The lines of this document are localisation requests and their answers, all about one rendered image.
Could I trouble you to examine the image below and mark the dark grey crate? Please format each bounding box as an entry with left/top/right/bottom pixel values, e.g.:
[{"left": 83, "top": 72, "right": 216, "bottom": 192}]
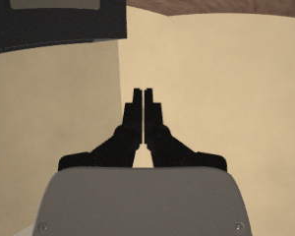
[{"left": 0, "top": 0, "right": 127, "bottom": 53}]

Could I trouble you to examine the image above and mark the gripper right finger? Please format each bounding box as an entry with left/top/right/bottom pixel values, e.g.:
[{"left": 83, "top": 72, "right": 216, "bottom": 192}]
[{"left": 144, "top": 88, "right": 227, "bottom": 172}]

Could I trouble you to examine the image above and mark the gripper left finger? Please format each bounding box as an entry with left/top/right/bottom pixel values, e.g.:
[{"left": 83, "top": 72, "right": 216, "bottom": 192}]
[{"left": 58, "top": 88, "right": 143, "bottom": 171}]

